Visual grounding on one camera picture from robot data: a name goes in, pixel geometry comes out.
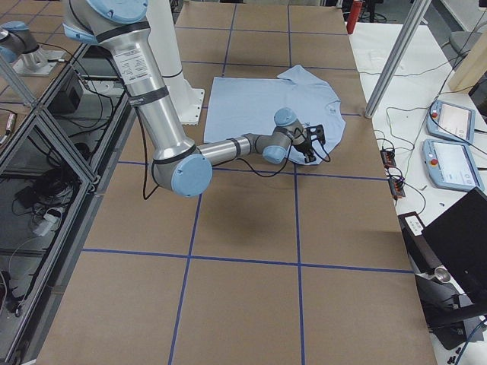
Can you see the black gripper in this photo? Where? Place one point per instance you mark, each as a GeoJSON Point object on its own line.
{"type": "Point", "coordinates": [303, 146]}

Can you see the red fire extinguisher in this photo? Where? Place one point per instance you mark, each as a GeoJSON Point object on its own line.
{"type": "Point", "coordinates": [354, 14]}

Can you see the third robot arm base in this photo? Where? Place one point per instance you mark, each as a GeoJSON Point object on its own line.
{"type": "Point", "coordinates": [20, 49]}

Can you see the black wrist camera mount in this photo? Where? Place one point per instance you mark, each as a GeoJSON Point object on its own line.
{"type": "Point", "coordinates": [316, 133]}

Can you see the upper teach pendant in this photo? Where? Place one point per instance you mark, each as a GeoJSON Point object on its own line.
{"type": "Point", "coordinates": [450, 121]}

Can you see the lower usb hub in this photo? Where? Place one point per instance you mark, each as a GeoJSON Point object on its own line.
{"type": "Point", "coordinates": [396, 187]}

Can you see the black camera stand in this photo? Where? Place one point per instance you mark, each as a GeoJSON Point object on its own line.
{"type": "Point", "coordinates": [450, 314]}

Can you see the light blue t-shirt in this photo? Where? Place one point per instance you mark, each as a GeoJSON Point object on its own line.
{"type": "Point", "coordinates": [269, 116]}

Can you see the aluminium frame post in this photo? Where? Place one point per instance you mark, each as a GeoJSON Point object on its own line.
{"type": "Point", "coordinates": [407, 32]}

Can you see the upper usb hub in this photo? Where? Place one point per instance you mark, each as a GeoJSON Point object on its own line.
{"type": "Point", "coordinates": [388, 158]}

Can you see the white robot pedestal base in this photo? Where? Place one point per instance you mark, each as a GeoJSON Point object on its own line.
{"type": "Point", "coordinates": [187, 100]}

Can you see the black laptop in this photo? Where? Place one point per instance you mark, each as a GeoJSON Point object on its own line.
{"type": "Point", "coordinates": [458, 239]}

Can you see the usb hub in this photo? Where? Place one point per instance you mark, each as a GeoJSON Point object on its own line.
{"type": "Point", "coordinates": [388, 158]}
{"type": "Point", "coordinates": [396, 187]}

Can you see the grey office chair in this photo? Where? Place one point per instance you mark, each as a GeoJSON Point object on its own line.
{"type": "Point", "coordinates": [462, 42]}

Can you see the teach pendant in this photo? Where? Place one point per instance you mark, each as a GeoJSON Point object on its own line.
{"type": "Point", "coordinates": [450, 121]}
{"type": "Point", "coordinates": [450, 165]}

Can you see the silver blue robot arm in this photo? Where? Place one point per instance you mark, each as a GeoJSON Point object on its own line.
{"type": "Point", "coordinates": [179, 164]}

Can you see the lower teach pendant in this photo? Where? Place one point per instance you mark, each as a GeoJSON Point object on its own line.
{"type": "Point", "coordinates": [450, 165]}

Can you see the black power box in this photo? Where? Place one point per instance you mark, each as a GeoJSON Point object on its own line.
{"type": "Point", "coordinates": [68, 97]}

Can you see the wooden board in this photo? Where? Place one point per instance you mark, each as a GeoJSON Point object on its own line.
{"type": "Point", "coordinates": [471, 69]}

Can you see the aluminium glass enclosure frame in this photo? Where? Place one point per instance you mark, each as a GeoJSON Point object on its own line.
{"type": "Point", "coordinates": [55, 161]}

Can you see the white power strip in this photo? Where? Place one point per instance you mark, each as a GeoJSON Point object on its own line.
{"type": "Point", "coordinates": [50, 219]}

